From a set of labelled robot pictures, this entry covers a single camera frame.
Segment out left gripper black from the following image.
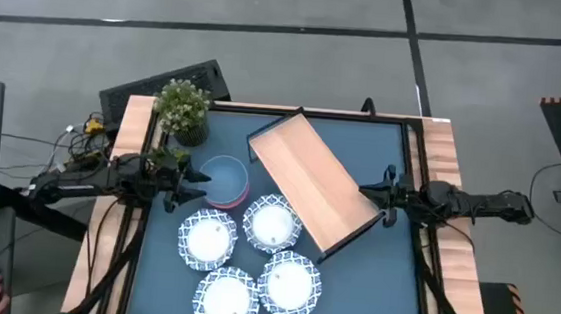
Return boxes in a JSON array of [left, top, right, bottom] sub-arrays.
[[153, 149, 215, 218]]

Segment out black desk leg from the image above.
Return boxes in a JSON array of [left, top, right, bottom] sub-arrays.
[[0, 183, 91, 243]]

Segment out wooden table side board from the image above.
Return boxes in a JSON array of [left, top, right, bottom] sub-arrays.
[[406, 116, 508, 314], [61, 90, 159, 314]]

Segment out white cable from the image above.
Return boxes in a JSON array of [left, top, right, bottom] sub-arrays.
[[44, 122, 77, 175]]

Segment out small green succulent plant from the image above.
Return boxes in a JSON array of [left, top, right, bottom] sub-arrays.
[[147, 144, 192, 170]]

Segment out potted plant with white flowers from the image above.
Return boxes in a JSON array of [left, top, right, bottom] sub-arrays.
[[149, 76, 216, 150]]

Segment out blue bowl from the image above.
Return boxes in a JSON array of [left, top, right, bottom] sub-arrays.
[[195, 153, 252, 210]]

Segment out yellow plug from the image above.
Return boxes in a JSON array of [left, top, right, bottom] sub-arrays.
[[85, 117, 105, 137]]

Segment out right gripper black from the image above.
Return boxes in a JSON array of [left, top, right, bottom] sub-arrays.
[[355, 161, 429, 231]]

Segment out black metal table frame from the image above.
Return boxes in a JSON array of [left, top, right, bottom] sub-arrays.
[[36, 86, 515, 314]]

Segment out black perforated panel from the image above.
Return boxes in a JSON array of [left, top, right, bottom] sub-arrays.
[[95, 51, 235, 137]]

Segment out pink bowl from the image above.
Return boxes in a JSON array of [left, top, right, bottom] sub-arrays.
[[203, 180, 251, 213]]

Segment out black cable tangle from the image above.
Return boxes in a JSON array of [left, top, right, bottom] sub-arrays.
[[0, 104, 117, 200]]

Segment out black clamp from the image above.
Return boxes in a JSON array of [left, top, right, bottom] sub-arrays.
[[360, 96, 379, 117]]

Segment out blue white patterned plate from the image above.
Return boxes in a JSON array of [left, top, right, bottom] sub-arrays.
[[174, 205, 241, 275], [240, 190, 306, 257], [191, 263, 264, 314], [253, 248, 326, 314]]

